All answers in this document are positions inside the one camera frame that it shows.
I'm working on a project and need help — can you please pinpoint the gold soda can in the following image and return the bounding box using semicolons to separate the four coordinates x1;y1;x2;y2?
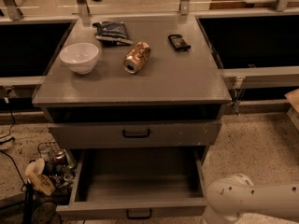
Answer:
123;42;151;74

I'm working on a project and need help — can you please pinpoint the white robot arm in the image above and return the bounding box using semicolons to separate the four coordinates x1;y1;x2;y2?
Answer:
201;174;299;224

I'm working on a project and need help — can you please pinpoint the black snack packet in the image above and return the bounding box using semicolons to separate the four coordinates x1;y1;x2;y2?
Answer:
168;35;191;52

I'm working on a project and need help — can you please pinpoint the yellow bottle on floor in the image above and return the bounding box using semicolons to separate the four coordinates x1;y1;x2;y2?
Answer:
25;158;55;196

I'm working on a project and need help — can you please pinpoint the grey top drawer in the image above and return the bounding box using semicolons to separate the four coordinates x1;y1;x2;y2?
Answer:
49;120;221;149

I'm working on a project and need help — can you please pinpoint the grey drawer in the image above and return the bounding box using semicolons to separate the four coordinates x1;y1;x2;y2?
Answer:
49;120;221;149
57;147;207;220

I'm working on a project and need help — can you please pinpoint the black floor cable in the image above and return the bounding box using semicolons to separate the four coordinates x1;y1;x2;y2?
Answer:
0;103;64;224

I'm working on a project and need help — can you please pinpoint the grey drawer cabinet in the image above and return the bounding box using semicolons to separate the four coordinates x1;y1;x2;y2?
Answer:
32;15;233;166

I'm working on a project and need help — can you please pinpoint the wooden box at right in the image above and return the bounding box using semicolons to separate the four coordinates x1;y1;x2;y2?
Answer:
285;89;299;131

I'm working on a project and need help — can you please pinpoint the wire basket with clutter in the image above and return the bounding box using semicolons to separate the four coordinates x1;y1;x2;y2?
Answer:
37;142;76;189

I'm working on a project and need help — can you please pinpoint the white bowl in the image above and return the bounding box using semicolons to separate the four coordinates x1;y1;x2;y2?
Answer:
59;43;100;75

